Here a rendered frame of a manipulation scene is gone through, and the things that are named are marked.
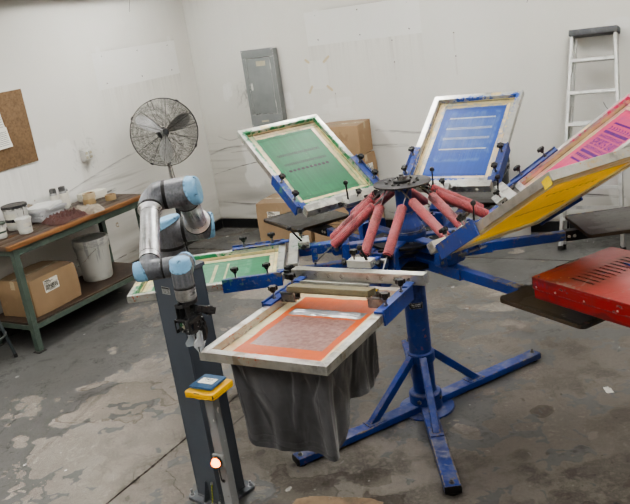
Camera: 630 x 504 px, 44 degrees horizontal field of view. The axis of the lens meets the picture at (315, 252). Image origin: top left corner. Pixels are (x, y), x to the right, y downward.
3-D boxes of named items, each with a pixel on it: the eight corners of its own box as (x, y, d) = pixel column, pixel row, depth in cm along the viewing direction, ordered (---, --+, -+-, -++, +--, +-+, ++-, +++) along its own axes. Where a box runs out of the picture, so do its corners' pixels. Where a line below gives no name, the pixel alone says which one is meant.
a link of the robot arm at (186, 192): (183, 221, 360) (158, 175, 308) (215, 216, 360) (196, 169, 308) (186, 246, 356) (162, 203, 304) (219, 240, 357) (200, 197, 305)
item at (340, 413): (340, 459, 308) (325, 361, 296) (332, 458, 310) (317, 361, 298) (388, 403, 346) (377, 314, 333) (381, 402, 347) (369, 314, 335)
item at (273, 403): (338, 464, 307) (323, 364, 294) (243, 446, 329) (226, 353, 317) (341, 460, 309) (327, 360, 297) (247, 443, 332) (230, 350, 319)
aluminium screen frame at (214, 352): (327, 376, 284) (326, 366, 283) (199, 360, 313) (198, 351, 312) (412, 296, 348) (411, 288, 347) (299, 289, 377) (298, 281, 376)
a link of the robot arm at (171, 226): (160, 243, 359) (154, 214, 355) (189, 238, 360) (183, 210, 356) (157, 250, 348) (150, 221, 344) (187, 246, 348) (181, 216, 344)
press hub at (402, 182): (447, 429, 418) (422, 182, 379) (381, 419, 438) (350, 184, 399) (471, 395, 450) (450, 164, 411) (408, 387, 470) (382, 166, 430)
